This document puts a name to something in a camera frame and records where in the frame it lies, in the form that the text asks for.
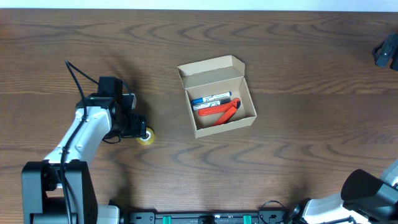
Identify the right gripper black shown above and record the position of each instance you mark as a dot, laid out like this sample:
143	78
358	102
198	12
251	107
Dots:
384	52

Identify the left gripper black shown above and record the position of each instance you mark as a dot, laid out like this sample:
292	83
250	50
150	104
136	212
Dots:
138	125

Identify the yellow tape roll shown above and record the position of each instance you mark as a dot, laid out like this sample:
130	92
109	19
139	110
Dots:
148	139

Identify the black marker pen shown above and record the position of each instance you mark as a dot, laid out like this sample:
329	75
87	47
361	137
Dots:
210	104

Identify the red utility knife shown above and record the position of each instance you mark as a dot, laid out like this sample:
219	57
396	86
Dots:
220	108

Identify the blue marker pen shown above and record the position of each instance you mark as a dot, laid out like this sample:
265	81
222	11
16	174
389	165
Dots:
211	98

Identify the red and chrome stapler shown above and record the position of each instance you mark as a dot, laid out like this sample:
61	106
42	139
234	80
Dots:
226	116

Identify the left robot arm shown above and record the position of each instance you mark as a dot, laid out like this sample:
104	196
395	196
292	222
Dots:
59	188

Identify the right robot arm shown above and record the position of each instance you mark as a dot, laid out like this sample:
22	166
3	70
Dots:
364	198

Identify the open cardboard box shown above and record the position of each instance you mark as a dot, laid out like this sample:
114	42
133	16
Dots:
214	76

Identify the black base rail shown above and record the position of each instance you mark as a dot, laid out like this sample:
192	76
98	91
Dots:
272	216

